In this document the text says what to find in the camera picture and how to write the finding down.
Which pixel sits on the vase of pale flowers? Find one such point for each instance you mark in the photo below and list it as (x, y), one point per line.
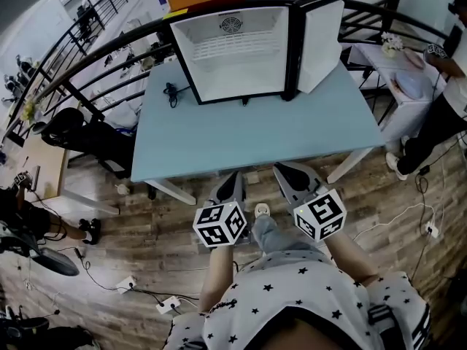
(392, 46)

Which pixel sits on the small pink plate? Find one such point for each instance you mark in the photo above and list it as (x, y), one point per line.
(414, 57)

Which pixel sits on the table with grid tablecloth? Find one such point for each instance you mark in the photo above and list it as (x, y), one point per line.
(372, 60)

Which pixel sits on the person's right forearm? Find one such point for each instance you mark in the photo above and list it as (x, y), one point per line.
(346, 257)

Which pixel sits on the black equipment stand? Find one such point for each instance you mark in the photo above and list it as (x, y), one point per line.
(54, 261)

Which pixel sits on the white star print shirt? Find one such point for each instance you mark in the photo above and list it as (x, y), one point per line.
(292, 290)

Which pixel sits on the blue plate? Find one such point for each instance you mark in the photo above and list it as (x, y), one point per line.
(410, 85)

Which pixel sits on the plastic drink cup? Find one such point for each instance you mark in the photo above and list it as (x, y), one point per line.
(122, 189)

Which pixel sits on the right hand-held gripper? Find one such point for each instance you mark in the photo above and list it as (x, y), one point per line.
(321, 213)

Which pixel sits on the person's white shoe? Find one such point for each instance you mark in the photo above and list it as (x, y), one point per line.
(262, 210)

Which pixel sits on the light blue table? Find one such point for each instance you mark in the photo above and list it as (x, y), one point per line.
(237, 137)

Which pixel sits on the wooden desk with white legs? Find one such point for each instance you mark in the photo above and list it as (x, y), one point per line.
(47, 159)

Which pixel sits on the person's left forearm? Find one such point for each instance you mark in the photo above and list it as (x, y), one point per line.
(219, 275)

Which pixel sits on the person's blue jeans leg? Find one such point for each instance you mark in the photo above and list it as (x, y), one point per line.
(270, 235)

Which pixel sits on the black office chair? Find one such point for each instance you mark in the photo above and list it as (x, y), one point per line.
(91, 140)

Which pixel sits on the yellow flower bunch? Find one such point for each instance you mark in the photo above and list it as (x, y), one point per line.
(29, 111)

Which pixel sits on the black mini fridge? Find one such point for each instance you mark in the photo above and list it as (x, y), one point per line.
(237, 78)

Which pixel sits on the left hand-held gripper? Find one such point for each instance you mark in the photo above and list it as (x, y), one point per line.
(219, 224)

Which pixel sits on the black metal railing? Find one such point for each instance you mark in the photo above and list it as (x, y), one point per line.
(85, 102)

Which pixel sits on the black harness buckle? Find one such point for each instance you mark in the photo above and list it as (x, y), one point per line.
(381, 317)

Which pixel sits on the white power strip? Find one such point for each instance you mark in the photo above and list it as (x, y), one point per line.
(168, 305)
(126, 284)
(432, 229)

